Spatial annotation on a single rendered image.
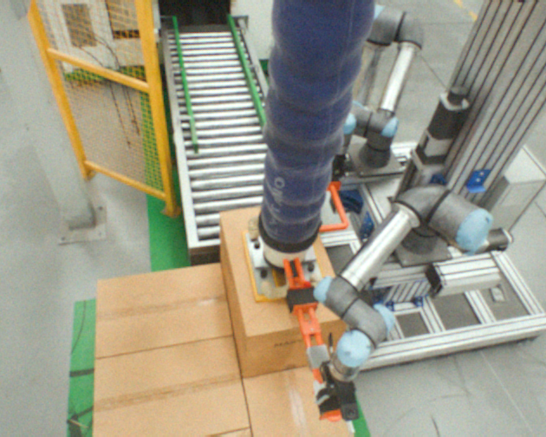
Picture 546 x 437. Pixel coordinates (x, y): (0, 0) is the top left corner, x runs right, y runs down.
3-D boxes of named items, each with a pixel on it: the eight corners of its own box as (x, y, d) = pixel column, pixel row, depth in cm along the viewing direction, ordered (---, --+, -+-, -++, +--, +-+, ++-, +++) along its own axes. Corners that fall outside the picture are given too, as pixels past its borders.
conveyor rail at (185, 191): (161, 43, 382) (159, 22, 367) (167, 43, 383) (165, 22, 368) (191, 265, 240) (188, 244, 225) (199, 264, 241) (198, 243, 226)
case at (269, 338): (220, 263, 226) (218, 211, 195) (295, 251, 234) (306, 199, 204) (243, 378, 189) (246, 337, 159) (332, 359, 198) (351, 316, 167)
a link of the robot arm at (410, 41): (432, 28, 180) (391, 141, 179) (405, 21, 182) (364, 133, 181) (437, 12, 168) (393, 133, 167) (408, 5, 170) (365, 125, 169)
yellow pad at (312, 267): (284, 227, 192) (285, 220, 188) (306, 225, 194) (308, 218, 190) (303, 296, 171) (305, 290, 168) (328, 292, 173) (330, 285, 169)
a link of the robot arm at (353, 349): (380, 342, 109) (359, 366, 105) (368, 360, 117) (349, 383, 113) (354, 321, 112) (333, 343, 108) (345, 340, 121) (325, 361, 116)
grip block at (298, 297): (284, 295, 160) (286, 286, 155) (311, 291, 161) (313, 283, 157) (289, 316, 154) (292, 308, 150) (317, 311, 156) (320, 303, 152)
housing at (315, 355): (304, 353, 146) (306, 347, 143) (324, 349, 147) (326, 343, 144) (309, 374, 142) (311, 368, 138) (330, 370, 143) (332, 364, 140)
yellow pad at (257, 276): (240, 232, 189) (241, 225, 185) (263, 230, 191) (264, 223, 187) (255, 303, 168) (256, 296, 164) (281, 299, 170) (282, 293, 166)
